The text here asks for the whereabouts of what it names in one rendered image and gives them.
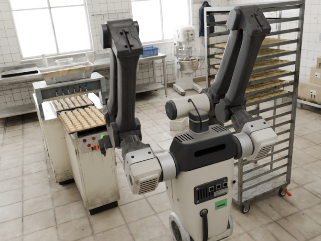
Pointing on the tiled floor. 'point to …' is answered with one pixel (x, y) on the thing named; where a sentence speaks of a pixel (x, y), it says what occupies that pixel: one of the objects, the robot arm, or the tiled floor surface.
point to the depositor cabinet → (59, 140)
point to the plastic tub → (178, 124)
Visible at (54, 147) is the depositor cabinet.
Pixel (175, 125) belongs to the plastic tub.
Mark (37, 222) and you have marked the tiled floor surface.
